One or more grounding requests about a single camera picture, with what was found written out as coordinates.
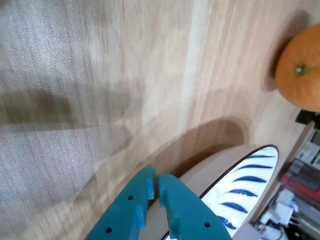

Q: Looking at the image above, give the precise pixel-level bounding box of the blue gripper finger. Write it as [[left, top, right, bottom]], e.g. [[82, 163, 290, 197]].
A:
[[157, 173, 234, 240], [84, 166, 157, 240]]

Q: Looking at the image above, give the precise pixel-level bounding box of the large round orange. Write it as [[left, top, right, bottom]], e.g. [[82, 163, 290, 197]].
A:
[[275, 23, 320, 113]]

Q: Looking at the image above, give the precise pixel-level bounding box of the white plate with blue leaves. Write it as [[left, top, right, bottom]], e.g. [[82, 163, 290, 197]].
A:
[[146, 144, 280, 240]]

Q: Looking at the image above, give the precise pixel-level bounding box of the white power adapter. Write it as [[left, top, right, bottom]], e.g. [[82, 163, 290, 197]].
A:
[[271, 202, 295, 226]]

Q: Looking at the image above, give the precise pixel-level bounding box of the red book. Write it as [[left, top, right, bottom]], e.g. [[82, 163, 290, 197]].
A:
[[279, 174, 320, 199]]

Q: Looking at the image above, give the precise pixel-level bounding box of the green white box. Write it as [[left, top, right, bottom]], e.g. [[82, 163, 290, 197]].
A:
[[296, 141, 320, 166]]

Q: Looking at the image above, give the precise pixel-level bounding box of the dark stand foot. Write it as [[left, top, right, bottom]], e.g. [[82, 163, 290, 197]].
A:
[[295, 109, 316, 125]]

